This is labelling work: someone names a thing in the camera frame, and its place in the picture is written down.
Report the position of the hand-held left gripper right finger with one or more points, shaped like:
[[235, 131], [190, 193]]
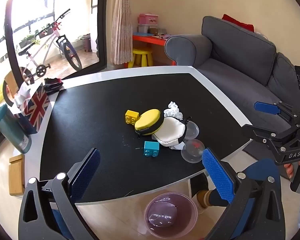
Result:
[[218, 175]]

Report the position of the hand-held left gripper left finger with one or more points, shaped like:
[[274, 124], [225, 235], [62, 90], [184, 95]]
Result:
[[86, 172]]

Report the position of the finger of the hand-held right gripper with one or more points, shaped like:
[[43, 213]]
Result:
[[266, 108], [255, 132]]

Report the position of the pink plastic basin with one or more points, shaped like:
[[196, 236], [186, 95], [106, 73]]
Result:
[[187, 212]]

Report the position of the blue building block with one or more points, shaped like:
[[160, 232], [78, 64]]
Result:
[[151, 149]]

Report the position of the person's right hand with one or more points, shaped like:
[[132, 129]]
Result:
[[288, 170]]

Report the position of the dark grey rug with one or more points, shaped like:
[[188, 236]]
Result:
[[252, 150]]

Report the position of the person's foot in tan sock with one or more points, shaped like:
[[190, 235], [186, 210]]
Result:
[[205, 197]]

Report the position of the clear plastic container red bits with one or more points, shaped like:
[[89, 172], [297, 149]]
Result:
[[192, 152]]

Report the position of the small crumpled white tissue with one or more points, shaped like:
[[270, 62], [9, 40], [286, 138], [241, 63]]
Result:
[[177, 146]]

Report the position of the clear round plastic container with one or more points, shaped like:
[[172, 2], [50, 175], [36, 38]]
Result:
[[192, 130]]

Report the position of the grey fabric sofa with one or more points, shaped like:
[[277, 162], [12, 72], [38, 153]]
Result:
[[240, 62]]

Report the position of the white padded pouch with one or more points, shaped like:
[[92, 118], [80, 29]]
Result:
[[171, 131]]

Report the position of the wooden block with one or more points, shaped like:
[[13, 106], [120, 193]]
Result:
[[16, 175]]

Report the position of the yellow building block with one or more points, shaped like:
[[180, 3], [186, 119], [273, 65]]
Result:
[[131, 117]]

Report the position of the flag print tissue box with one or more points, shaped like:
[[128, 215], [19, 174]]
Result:
[[36, 107]]

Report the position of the red cushion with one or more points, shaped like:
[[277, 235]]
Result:
[[240, 25]]

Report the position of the teal bottle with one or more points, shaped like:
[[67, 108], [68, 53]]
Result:
[[11, 130]]

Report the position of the black gloves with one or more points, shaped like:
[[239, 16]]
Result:
[[52, 85]]

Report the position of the white bicycle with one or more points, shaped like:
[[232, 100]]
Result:
[[72, 55]]

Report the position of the brown bin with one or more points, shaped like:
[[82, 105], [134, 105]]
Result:
[[87, 45]]

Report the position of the yellow plastic stool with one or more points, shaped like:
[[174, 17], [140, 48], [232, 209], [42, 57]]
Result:
[[142, 53]]

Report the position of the small brown box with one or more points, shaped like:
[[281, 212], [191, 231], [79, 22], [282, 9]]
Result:
[[155, 31]]

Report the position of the red desk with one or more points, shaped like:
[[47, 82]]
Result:
[[145, 40]]

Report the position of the grey storage box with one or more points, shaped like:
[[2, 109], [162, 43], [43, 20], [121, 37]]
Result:
[[147, 28]]

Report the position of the railing planters with plants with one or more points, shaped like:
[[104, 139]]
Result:
[[35, 36]]

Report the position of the pink storage box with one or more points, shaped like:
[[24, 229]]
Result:
[[148, 19]]

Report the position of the beige patterned curtain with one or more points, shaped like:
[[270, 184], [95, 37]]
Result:
[[121, 25]]

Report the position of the black door frame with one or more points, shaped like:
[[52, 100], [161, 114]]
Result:
[[101, 30]]

